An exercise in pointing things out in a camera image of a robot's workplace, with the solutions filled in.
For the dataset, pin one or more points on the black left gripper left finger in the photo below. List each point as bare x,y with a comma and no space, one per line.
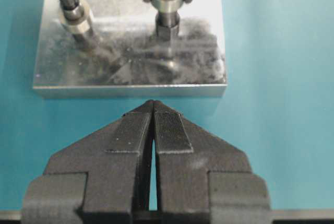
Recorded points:
102,178

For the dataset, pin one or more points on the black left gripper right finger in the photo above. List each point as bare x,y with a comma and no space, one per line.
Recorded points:
202,178

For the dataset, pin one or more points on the threaded steel shaft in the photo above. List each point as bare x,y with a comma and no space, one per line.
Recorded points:
167,25

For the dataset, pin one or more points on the steel collar on shaft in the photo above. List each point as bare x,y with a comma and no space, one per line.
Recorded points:
77,21

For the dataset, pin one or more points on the metal base block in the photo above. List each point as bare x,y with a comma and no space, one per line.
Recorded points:
130,59

